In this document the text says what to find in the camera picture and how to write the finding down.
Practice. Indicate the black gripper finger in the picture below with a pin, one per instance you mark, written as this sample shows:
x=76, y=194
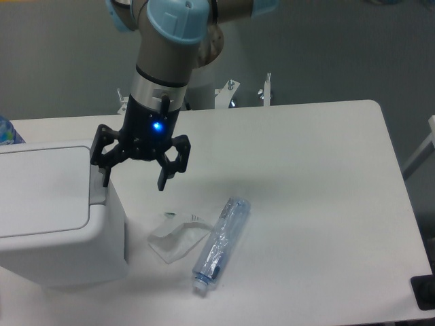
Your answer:
x=106, y=160
x=169, y=168

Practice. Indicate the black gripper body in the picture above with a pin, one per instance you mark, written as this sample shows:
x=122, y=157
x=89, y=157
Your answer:
x=147, y=133

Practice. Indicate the grey lid push button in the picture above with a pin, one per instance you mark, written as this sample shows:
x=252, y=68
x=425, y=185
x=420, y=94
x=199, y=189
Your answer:
x=97, y=192

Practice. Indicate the white plastic trash can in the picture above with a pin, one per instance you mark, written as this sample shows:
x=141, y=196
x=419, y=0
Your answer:
x=94, y=253

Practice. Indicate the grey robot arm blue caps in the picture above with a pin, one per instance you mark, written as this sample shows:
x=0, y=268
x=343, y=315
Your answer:
x=171, y=35

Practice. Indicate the crushed clear plastic bottle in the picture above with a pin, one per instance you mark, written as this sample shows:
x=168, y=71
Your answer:
x=219, y=245

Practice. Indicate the blue patterned bottle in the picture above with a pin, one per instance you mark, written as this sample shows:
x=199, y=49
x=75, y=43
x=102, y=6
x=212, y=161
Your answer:
x=9, y=135

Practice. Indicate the crumpled white plastic wrapper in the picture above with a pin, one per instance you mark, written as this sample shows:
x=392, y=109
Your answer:
x=177, y=235

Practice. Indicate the black table clamp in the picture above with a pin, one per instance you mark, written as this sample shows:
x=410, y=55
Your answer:
x=423, y=288

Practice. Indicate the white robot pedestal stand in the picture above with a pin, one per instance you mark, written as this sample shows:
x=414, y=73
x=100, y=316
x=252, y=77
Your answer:
x=199, y=94

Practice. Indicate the white frame at right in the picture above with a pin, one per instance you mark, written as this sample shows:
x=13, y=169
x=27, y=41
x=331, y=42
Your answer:
x=421, y=154

